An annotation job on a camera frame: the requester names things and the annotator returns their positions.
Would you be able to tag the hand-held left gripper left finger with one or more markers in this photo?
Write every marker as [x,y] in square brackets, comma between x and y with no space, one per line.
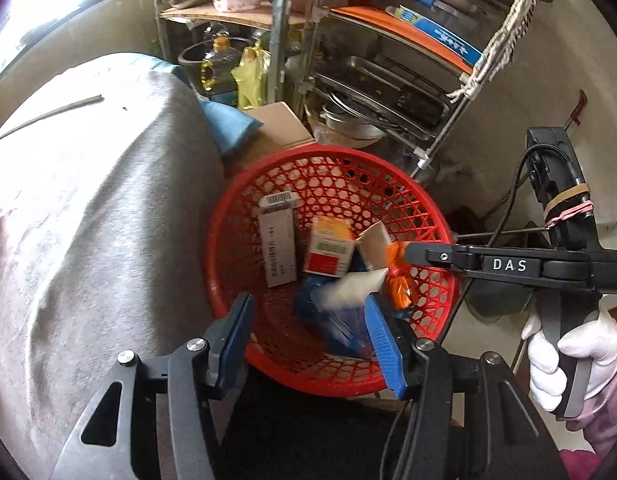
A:
[237,330]

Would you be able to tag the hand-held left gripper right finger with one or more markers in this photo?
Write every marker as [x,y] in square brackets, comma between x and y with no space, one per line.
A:
[383,345]

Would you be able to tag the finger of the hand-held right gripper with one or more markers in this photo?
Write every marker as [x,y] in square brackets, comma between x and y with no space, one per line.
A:
[438,255]

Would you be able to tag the orange snack wrapper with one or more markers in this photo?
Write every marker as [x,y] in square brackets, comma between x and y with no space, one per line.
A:
[399,285]

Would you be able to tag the blue plastic bag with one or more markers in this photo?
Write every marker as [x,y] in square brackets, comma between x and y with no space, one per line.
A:
[333,330]

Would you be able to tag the white paper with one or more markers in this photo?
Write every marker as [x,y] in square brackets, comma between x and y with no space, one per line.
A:
[353,287]

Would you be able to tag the long white medicine box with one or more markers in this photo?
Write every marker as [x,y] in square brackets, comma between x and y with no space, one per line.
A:
[278,245]

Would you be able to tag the orange and white medicine box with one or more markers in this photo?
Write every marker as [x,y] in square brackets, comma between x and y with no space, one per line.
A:
[323,255]

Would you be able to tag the red plastic mesh basket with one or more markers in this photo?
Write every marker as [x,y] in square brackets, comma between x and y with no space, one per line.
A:
[333,151]

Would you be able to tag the person's right forearm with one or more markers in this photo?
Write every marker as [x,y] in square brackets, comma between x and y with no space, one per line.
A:
[608,420]

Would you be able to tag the person's right hand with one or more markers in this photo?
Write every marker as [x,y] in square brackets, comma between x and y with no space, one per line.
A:
[541,375]

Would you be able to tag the round metal lids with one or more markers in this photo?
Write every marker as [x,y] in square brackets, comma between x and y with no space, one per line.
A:
[348,125]

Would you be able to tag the grey tablecloth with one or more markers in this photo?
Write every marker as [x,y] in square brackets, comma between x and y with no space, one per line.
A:
[88,235]

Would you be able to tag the rectangular metal tray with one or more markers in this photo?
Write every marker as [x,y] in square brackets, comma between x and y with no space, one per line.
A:
[368,80]

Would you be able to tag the brown cardboard box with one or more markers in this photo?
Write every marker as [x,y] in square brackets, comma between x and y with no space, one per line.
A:
[273,125]

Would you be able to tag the long blue box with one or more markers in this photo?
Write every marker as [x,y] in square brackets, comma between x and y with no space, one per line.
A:
[438,30]

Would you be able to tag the orange tray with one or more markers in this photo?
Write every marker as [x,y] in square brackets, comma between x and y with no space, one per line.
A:
[388,30]

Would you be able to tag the yellow plastic bag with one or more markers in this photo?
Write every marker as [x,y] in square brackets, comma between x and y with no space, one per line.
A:
[251,75]

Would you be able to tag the cooking oil bottle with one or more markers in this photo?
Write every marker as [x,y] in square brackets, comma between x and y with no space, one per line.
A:
[218,70]

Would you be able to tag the metal storage rack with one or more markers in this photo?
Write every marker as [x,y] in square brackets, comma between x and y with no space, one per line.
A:
[278,35]

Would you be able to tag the long thin stick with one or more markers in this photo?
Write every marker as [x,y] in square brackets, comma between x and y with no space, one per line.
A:
[83,102]

